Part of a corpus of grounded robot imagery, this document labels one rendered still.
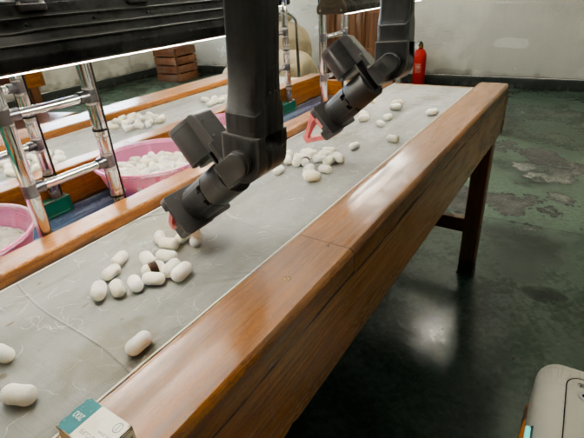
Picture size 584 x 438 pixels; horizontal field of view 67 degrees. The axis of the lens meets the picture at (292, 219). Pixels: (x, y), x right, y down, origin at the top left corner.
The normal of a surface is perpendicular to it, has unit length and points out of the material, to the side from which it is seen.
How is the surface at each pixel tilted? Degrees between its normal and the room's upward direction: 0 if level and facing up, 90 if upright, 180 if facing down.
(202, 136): 89
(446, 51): 89
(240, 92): 80
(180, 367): 0
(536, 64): 88
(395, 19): 69
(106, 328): 0
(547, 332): 0
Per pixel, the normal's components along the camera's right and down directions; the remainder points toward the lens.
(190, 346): -0.06, -0.88
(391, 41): -0.43, 0.32
